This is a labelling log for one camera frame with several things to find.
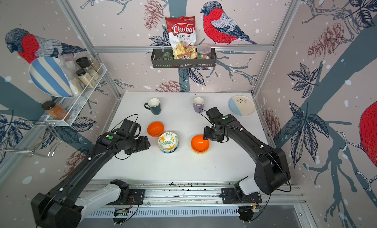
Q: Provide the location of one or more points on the black wall basket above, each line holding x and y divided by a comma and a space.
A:
158, 62

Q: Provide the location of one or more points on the blue yellow patterned bowl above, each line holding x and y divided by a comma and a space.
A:
169, 150

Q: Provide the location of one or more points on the orange spice jar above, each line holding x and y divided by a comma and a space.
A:
55, 111

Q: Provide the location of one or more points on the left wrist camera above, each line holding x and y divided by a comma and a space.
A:
129, 129

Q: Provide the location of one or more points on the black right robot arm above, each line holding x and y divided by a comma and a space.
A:
271, 166

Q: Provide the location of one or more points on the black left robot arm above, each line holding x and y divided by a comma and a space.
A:
57, 208

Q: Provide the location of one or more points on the red Chuba chips bag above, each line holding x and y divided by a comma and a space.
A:
182, 37

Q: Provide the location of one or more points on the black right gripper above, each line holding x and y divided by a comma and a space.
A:
206, 135

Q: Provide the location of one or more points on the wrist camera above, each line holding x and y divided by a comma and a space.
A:
214, 115
129, 129

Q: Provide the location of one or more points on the plastic bag on shelf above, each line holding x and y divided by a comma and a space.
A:
69, 67

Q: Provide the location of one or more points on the lime green plastic bowl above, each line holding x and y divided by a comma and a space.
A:
200, 152

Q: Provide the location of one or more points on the clear jar pink lid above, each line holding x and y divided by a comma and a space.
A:
203, 51

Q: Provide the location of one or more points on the purple mug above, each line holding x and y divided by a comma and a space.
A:
198, 104

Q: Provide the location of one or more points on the dark green mug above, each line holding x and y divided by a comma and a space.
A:
154, 106

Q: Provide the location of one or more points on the black lid spice jar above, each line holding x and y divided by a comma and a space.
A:
85, 78
84, 63

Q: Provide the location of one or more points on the yellow flower ceramic bowl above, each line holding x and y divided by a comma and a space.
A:
168, 140

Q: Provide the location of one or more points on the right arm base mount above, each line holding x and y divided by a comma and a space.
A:
244, 191

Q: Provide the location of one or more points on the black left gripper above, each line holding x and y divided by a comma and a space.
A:
144, 144

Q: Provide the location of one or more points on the white wire wall shelf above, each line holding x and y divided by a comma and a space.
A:
74, 105

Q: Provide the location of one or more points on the green glass jar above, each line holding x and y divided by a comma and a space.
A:
167, 56

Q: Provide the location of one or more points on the blue white striped plate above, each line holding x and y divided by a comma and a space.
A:
48, 76

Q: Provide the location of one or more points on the blue cream ceramic plate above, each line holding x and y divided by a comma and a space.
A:
241, 105

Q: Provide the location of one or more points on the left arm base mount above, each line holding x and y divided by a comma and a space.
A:
127, 195

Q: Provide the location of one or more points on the orange plastic bowl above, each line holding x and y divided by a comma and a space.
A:
155, 129
199, 143

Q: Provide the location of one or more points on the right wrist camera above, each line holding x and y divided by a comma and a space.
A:
214, 115

